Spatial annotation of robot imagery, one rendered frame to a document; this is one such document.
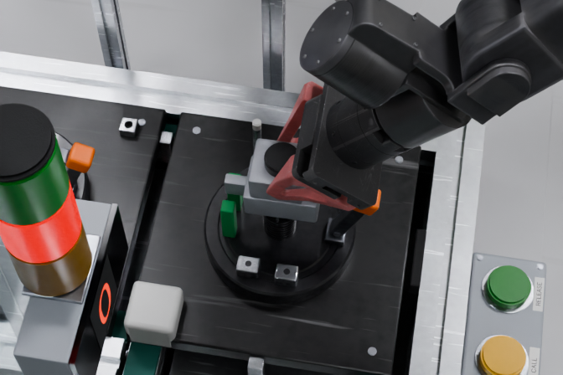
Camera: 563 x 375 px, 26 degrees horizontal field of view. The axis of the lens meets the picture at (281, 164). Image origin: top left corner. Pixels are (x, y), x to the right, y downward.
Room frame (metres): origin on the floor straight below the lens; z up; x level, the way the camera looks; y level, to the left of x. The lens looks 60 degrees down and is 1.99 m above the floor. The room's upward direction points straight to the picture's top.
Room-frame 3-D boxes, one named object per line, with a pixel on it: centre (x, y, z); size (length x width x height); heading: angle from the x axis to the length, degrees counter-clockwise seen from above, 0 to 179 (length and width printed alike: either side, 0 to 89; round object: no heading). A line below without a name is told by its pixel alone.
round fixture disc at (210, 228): (0.52, 0.00, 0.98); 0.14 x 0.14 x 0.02
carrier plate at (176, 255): (0.52, 0.00, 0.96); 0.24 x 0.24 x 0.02; 80
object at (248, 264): (0.47, 0.03, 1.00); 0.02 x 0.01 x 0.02; 80
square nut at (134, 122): (0.63, 0.15, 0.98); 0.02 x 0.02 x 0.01; 80
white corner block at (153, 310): (0.44, 0.11, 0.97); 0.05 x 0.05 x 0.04; 80
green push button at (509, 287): (0.47, -0.21, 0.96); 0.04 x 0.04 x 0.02
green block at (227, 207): (0.51, 0.05, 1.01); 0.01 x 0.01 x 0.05; 80
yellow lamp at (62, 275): (0.35, 0.15, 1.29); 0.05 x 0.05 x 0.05
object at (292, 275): (0.46, 0.00, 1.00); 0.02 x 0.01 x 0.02; 80
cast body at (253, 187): (0.52, 0.01, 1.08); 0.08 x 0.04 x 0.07; 80
